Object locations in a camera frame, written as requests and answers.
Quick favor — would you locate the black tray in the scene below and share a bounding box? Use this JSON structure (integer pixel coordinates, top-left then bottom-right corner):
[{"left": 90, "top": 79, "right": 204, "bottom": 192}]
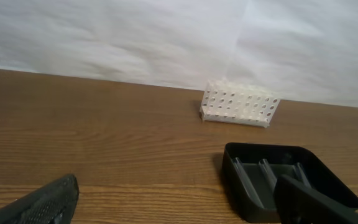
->
[{"left": 221, "top": 142, "right": 358, "bottom": 224}]

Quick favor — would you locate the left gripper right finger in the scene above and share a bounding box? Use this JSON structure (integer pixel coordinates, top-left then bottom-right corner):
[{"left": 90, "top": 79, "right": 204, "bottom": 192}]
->
[{"left": 273, "top": 174, "right": 358, "bottom": 224}]

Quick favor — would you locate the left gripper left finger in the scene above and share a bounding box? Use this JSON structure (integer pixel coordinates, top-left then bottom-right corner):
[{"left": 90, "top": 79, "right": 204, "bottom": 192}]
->
[{"left": 0, "top": 173, "right": 80, "bottom": 224}]

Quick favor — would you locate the white test tube rack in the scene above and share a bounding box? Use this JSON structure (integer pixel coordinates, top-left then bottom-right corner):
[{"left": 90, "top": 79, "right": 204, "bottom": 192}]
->
[{"left": 198, "top": 78, "right": 282, "bottom": 129}]

